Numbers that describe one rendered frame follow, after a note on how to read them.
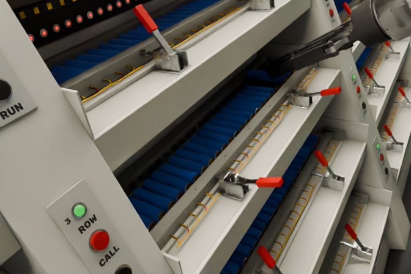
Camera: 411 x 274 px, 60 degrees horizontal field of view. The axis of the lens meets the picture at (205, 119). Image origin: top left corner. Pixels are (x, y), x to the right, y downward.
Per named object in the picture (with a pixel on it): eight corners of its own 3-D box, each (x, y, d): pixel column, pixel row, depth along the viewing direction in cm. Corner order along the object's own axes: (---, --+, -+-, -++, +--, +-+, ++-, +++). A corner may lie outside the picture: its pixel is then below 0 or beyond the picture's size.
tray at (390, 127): (421, 97, 141) (427, 65, 134) (394, 195, 100) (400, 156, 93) (366, 90, 152) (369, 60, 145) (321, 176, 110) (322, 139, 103)
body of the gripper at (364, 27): (379, -10, 60) (330, 16, 67) (366, 3, 54) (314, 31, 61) (399, 29, 61) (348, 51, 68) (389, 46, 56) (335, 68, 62)
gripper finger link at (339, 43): (362, 36, 60) (357, 46, 57) (334, 49, 64) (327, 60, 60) (356, 24, 60) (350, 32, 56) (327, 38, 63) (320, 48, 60)
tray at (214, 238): (339, 87, 82) (342, 48, 77) (192, 315, 41) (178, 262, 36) (260, 76, 93) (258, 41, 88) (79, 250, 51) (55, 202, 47)
